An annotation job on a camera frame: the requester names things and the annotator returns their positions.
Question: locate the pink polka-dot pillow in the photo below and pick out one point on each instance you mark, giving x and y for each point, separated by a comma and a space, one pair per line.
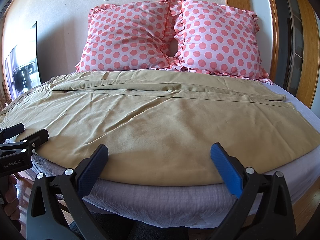
217, 39
135, 35

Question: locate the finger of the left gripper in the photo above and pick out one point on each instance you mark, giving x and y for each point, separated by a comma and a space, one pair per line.
9, 132
26, 145

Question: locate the wooden door frame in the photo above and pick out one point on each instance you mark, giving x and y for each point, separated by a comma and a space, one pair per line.
289, 43

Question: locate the person's left hand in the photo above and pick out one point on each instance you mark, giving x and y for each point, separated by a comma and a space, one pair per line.
12, 207

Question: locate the left pink polka-dot pillow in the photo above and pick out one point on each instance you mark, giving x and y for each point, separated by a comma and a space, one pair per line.
135, 35

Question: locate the dark framed mirror panel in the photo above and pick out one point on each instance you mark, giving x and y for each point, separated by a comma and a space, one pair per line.
21, 65

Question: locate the khaki tan pants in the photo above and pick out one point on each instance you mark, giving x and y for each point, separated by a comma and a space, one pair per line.
159, 126

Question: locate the grey lavender bed sheet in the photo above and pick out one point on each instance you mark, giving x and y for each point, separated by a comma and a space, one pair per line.
200, 207

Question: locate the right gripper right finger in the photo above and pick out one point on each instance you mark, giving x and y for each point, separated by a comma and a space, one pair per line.
263, 209

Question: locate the right pink polka-dot pillow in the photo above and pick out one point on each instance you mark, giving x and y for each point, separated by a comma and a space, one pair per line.
217, 39

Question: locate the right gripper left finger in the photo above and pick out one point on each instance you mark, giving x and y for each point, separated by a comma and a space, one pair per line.
45, 219

